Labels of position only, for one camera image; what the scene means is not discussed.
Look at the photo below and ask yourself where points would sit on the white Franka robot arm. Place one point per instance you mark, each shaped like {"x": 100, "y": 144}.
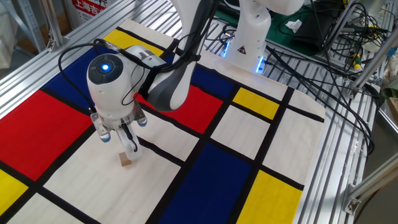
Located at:
{"x": 112, "y": 96}

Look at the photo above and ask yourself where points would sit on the aluminium frame post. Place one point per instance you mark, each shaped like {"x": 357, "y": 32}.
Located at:
{"x": 373, "y": 60}

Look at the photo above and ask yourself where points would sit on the Mondrian pattern cloth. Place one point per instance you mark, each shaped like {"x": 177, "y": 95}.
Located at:
{"x": 93, "y": 193}

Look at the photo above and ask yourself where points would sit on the yellow green screwdriver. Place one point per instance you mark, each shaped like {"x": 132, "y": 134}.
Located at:
{"x": 356, "y": 61}

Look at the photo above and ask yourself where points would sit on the perforated steel rack post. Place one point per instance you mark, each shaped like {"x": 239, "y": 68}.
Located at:
{"x": 31, "y": 25}

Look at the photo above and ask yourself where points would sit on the small wooden block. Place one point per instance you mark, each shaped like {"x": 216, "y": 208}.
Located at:
{"x": 125, "y": 161}

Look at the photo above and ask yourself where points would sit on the flange bracket with blue cap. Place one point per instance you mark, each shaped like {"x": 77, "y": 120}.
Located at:
{"x": 141, "y": 116}

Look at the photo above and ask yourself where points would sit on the red white sign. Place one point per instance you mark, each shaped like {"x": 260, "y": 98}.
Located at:
{"x": 88, "y": 9}

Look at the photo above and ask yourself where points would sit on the crumpled white paper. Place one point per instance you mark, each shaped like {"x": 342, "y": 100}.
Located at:
{"x": 293, "y": 25}

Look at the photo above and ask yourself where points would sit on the aluminium beam with bracket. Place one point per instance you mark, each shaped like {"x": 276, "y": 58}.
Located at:
{"x": 370, "y": 183}

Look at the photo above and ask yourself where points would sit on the green mat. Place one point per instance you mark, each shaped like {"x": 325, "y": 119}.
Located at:
{"x": 281, "y": 40}

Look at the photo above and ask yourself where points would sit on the black pouch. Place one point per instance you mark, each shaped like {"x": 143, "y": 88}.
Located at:
{"x": 314, "y": 31}

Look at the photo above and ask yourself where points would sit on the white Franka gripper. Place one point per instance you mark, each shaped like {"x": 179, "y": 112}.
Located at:
{"x": 136, "y": 155}

